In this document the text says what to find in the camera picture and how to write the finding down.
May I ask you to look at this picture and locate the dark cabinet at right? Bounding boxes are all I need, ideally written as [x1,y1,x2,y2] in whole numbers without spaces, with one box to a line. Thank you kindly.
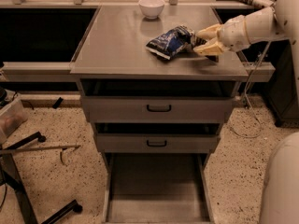
[263,41,299,127]

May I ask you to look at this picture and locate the thin metal rod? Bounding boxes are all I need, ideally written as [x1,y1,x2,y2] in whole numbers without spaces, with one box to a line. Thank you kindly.
[0,145,80,155]

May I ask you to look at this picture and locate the top grey drawer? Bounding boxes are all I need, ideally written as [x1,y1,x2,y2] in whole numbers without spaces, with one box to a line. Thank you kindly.
[79,78,236,124]

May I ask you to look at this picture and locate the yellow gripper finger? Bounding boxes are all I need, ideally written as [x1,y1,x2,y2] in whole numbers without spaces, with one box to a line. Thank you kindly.
[193,37,230,56]
[196,23,221,40]

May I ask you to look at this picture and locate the white power cable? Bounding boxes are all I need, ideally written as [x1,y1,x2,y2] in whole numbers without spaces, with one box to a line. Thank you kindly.
[228,40,272,139]

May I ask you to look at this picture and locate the grey horizontal rail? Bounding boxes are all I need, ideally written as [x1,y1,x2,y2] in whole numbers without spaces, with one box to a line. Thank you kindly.
[1,62,75,82]

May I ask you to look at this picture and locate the bottom grey drawer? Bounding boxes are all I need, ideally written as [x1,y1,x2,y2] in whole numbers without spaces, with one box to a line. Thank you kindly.
[102,154,214,224]

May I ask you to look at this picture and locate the middle grey drawer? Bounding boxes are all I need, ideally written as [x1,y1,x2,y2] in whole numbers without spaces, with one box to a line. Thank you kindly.
[94,123,221,153]

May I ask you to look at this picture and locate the grey drawer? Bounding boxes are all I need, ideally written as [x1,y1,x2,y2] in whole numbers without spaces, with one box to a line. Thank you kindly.
[79,78,236,124]
[94,123,221,153]
[102,154,214,224]

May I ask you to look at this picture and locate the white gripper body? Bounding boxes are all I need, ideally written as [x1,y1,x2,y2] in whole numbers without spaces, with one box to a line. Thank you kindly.
[217,15,250,52]

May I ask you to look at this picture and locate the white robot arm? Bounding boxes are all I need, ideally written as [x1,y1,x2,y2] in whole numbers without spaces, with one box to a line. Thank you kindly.
[193,0,299,224]

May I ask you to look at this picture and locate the clear plastic storage bin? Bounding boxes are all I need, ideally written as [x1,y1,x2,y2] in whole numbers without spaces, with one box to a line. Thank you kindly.
[0,90,28,144]

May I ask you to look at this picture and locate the white ceramic bowl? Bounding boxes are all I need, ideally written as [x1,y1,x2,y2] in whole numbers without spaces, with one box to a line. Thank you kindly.
[138,0,165,19]

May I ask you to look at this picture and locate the grey drawer cabinet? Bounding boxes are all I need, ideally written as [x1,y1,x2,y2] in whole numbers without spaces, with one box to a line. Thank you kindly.
[70,5,249,224]

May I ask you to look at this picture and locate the blue chip bag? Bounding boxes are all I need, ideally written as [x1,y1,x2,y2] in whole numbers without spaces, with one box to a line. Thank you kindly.
[146,25,196,60]

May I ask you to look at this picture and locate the small black floor object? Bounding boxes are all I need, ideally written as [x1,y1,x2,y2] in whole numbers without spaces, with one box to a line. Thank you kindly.
[52,97,64,109]

